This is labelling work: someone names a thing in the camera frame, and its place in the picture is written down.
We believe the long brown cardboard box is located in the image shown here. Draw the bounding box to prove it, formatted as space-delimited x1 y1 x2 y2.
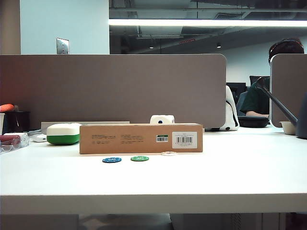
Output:
79 123 204 155

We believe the white poker chip stack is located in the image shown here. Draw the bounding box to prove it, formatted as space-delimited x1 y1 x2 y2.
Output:
18 132 30 145

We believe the clear acrylic chip tray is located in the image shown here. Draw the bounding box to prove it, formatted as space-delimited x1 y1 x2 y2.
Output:
0 132 30 154

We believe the red poker chip stack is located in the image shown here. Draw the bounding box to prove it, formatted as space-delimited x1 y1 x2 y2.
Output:
0 135 21 146

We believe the white cube device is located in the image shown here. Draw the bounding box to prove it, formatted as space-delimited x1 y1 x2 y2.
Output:
150 115 176 125

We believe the grey fabric desk partition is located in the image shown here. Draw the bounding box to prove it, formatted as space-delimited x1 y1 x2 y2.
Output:
270 54 307 128
0 54 227 131

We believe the white black plush toy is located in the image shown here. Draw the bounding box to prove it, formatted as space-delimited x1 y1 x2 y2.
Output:
205 85 240 132

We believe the black computer monitor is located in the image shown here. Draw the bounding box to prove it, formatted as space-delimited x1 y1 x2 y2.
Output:
226 82 247 103

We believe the green and white case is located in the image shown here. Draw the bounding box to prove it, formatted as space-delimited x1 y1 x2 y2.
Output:
46 123 83 146

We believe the black bowl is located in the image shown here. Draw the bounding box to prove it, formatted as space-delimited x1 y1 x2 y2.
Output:
237 115 270 128

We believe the person in green shirt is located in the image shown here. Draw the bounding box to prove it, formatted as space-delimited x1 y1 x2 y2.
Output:
236 37 305 118

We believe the long ceiling light strip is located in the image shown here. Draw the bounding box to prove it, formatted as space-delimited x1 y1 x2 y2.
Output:
108 19 307 27

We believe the black office chair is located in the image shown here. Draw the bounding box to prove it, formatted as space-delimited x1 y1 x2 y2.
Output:
249 75 271 87

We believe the white earbuds case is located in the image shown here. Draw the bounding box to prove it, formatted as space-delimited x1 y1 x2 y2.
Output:
32 133 47 143

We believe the black mesh pen holder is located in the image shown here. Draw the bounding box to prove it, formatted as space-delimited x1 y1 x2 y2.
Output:
4 111 31 134

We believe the white paper bowl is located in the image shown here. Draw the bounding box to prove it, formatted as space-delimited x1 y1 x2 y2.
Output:
279 120 297 136

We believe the dark grey watering can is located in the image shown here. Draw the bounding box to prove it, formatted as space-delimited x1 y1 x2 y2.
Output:
255 76 307 140

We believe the metal wall plate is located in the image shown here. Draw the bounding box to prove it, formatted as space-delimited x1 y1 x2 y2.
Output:
56 37 70 55

